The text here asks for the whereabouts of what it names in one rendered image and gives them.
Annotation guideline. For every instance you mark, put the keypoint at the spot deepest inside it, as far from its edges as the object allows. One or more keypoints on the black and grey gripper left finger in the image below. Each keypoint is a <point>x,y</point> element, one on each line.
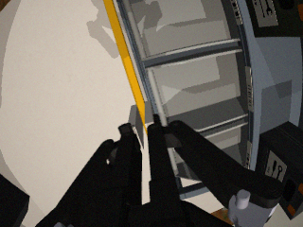
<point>84,203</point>

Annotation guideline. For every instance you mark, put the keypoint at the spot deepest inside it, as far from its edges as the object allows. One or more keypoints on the yellow bar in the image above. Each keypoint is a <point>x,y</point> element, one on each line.
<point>126,58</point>

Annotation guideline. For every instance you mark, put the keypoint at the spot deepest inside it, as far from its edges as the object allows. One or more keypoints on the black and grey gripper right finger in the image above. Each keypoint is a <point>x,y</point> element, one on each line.
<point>250,197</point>

